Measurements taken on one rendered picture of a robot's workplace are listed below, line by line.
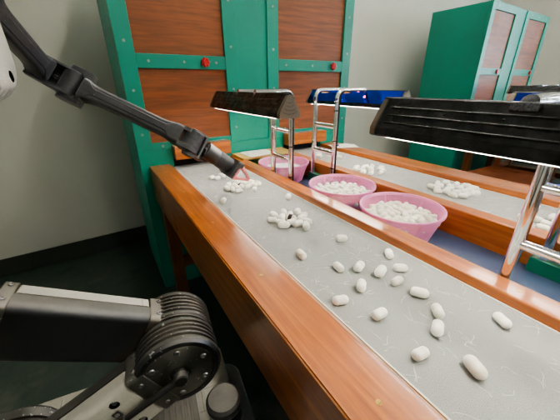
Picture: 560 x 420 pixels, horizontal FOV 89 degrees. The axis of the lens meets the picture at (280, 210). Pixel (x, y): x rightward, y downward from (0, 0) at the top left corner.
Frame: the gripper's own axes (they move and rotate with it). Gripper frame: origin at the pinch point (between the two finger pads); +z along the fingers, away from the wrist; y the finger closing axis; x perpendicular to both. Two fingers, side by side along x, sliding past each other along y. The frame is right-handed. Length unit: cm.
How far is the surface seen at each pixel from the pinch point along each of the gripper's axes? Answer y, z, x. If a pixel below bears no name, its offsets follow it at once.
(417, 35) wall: 145, 168, -252
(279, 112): -17.9, -13.5, -21.0
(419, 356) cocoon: -79, -4, 11
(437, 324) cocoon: -77, 2, 5
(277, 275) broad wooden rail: -52, -11, 15
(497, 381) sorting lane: -87, 2, 7
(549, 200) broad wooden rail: -66, 67, -51
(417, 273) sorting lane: -65, 13, -2
